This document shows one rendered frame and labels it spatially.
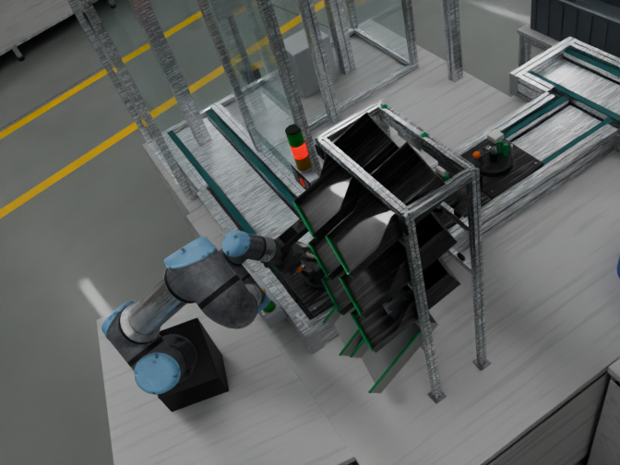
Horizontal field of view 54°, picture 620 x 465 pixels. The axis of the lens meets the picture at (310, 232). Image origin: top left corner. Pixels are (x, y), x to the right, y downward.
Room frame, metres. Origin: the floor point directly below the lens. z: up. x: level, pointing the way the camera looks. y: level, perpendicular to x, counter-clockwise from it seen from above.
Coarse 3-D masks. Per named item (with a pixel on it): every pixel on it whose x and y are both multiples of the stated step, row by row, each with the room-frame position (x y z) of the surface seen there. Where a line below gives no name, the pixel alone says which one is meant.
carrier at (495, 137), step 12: (492, 132) 1.66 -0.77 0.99; (480, 144) 1.64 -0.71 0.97; (492, 144) 1.62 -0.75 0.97; (504, 144) 1.59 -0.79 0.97; (468, 156) 1.60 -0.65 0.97; (492, 156) 1.51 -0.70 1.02; (504, 156) 1.52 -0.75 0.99; (516, 156) 1.52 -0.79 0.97; (528, 156) 1.50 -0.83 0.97; (480, 168) 1.50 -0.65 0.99; (492, 168) 1.48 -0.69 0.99; (504, 168) 1.46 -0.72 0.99; (516, 168) 1.46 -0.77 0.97; (528, 168) 1.44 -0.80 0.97; (492, 180) 1.44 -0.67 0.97; (504, 180) 1.43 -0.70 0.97; (516, 180) 1.41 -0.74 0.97; (492, 192) 1.39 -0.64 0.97
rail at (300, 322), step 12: (204, 192) 1.92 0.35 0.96; (204, 204) 1.86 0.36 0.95; (216, 204) 1.83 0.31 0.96; (216, 216) 1.76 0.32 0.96; (228, 216) 1.74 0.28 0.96; (228, 228) 1.67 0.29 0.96; (252, 264) 1.46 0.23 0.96; (264, 276) 1.38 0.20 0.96; (276, 288) 1.32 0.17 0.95; (288, 300) 1.25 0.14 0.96; (288, 312) 1.20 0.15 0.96; (300, 312) 1.19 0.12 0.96; (300, 324) 1.14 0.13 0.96; (312, 324) 1.13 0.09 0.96; (300, 336) 1.16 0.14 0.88; (312, 336) 1.09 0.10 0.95; (312, 348) 1.08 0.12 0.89
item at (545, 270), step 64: (448, 128) 1.90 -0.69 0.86; (576, 192) 1.35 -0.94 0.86; (512, 256) 1.18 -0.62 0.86; (576, 256) 1.10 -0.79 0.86; (448, 320) 1.03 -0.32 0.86; (512, 320) 0.96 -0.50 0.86; (576, 320) 0.89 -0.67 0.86; (320, 384) 0.97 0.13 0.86; (448, 384) 0.83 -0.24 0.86; (512, 384) 0.76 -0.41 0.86; (576, 384) 0.70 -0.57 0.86; (384, 448) 0.71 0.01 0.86; (448, 448) 0.65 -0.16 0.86
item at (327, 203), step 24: (360, 120) 1.11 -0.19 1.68; (336, 144) 1.10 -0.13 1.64; (360, 144) 1.11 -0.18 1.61; (384, 144) 1.07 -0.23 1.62; (336, 168) 1.10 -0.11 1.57; (312, 192) 1.09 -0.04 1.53; (336, 192) 1.04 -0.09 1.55; (360, 192) 0.97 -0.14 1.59; (312, 216) 1.03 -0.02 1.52; (336, 216) 0.96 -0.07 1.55
